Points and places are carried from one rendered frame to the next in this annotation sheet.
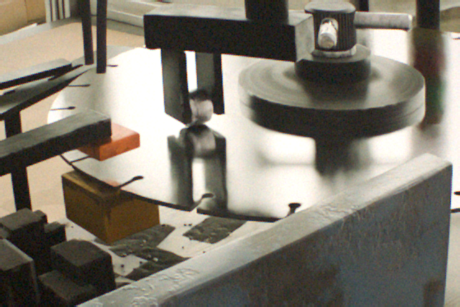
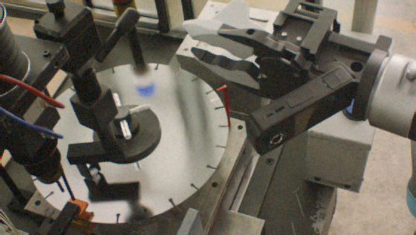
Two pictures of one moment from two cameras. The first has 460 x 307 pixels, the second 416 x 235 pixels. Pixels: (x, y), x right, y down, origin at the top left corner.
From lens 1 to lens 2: 45 cm
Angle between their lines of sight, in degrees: 32
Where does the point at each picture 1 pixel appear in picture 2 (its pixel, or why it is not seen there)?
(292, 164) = (134, 187)
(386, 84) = (146, 129)
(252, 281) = not seen: outside the picture
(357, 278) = not seen: outside the picture
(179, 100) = (88, 175)
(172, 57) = (81, 166)
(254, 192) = (130, 207)
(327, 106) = (132, 153)
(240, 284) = not seen: outside the picture
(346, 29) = (128, 120)
